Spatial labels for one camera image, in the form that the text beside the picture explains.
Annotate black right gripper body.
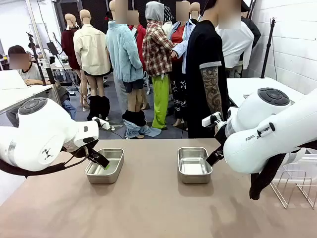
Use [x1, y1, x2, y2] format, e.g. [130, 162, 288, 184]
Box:
[213, 121, 228, 150]

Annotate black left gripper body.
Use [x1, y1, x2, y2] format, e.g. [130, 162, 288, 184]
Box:
[61, 138, 100, 159]

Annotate steel rectangular food container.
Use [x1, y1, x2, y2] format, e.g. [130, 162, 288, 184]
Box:
[177, 147, 213, 184]
[84, 148, 124, 184]

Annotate tattooed right forearm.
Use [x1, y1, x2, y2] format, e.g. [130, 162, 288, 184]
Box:
[207, 89, 224, 122]

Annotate black boots pair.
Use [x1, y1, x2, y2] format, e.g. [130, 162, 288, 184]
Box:
[87, 95, 111, 121]

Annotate black and blue clothes pile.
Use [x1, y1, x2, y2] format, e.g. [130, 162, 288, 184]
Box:
[122, 110, 161, 139]

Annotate white side table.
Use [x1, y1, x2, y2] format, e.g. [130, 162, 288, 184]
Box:
[226, 77, 305, 107]

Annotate person in black t-shirt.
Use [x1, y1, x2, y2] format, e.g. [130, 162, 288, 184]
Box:
[185, 0, 230, 139]

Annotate mannequin in white shirt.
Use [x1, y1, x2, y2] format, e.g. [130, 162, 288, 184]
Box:
[215, 21, 255, 70]

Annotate seated person in white shirt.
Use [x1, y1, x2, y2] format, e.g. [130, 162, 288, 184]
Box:
[6, 45, 77, 127]

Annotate tall black light stand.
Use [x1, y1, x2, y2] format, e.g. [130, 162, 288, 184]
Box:
[260, 17, 277, 79]

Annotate black tripod stand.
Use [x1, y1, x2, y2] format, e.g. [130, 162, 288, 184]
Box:
[26, 31, 55, 86]

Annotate mannequin in cream jacket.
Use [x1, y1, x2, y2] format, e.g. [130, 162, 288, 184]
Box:
[73, 9, 111, 106]

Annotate mannequin in blue shirt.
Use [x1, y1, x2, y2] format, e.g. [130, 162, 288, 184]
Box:
[170, 1, 196, 127]

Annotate black tablet on stand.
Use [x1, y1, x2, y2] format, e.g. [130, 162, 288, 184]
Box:
[46, 41, 59, 56]

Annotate mannequin in plaid shirt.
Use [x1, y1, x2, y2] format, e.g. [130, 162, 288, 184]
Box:
[142, 1, 174, 129]

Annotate mannequin in maroon dress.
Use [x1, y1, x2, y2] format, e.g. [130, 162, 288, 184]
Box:
[61, 13, 82, 107]

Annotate mannequin in light blue fleece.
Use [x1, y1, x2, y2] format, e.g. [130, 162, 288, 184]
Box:
[106, 0, 149, 112]

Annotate mannequin in black jacket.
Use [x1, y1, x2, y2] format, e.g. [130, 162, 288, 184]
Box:
[241, 16, 262, 70]

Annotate mannequin with patterned headscarf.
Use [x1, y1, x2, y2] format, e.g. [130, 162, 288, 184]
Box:
[162, 6, 174, 38]

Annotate mannequin in black clothes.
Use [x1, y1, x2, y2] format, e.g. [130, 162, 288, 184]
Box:
[190, 2, 202, 22]

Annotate mannequin in red jacket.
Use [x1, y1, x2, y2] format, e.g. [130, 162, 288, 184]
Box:
[128, 11, 147, 72]

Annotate slanted metal pole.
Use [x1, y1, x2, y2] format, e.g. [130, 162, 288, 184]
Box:
[25, 0, 63, 108]

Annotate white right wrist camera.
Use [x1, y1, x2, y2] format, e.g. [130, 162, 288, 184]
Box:
[202, 111, 232, 128]

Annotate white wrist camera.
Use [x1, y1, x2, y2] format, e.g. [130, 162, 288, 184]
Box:
[202, 111, 232, 128]
[92, 118, 110, 131]

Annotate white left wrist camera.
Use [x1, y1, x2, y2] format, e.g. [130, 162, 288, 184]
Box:
[92, 118, 110, 131]

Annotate black right arm cable sleeve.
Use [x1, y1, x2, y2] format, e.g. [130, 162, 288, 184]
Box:
[249, 147, 302, 200]

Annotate black arm cable sleeve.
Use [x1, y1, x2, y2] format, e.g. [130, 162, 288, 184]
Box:
[249, 147, 302, 200]
[0, 146, 90, 178]

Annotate black left arm cable sleeve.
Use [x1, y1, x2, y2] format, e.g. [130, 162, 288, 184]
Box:
[0, 146, 90, 178]

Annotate metal wire lid rack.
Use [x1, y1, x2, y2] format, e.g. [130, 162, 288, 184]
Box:
[269, 153, 317, 209]

